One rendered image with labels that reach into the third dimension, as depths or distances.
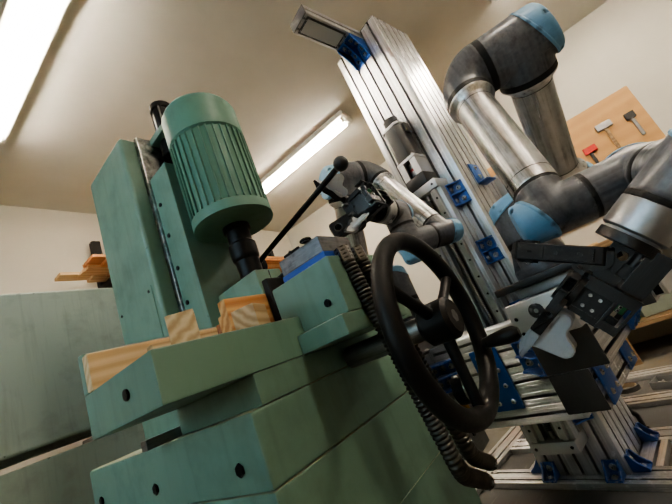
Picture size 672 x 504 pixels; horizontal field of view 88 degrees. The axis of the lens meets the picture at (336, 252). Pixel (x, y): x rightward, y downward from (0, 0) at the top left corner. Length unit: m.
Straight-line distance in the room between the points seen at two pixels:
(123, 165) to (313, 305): 0.66
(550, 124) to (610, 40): 3.31
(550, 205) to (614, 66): 3.57
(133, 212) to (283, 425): 0.65
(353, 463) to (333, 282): 0.26
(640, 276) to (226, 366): 0.52
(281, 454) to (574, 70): 4.00
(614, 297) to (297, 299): 0.42
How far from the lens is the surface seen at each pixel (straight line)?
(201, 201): 0.77
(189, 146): 0.84
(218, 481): 0.57
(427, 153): 1.42
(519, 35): 0.88
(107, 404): 0.55
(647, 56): 4.19
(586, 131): 3.95
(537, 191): 0.63
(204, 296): 0.79
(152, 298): 0.88
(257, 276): 0.71
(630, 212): 0.55
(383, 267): 0.44
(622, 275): 0.57
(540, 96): 0.94
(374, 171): 1.26
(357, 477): 0.58
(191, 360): 0.44
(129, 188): 1.00
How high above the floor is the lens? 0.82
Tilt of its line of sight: 16 degrees up
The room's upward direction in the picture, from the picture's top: 23 degrees counter-clockwise
